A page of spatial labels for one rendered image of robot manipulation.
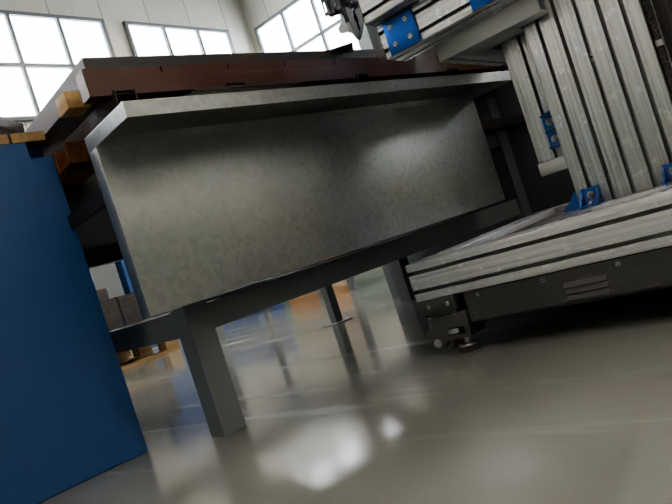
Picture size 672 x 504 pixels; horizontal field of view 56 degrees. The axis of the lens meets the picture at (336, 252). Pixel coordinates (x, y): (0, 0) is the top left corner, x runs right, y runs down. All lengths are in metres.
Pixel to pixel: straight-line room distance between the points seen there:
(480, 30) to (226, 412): 1.06
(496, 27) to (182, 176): 0.80
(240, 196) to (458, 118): 0.90
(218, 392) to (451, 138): 1.08
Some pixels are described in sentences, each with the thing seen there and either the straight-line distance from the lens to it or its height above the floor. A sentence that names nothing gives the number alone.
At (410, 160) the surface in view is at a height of 0.49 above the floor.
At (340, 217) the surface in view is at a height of 0.39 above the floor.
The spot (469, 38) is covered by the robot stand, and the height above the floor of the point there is 0.70.
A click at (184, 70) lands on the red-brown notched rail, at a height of 0.81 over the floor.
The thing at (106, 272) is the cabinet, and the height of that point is 1.06.
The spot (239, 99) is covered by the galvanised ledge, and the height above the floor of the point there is 0.66.
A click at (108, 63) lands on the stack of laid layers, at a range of 1.53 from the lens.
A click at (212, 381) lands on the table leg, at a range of 1.45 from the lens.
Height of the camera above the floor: 0.31
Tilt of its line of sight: level
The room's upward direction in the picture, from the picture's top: 18 degrees counter-clockwise
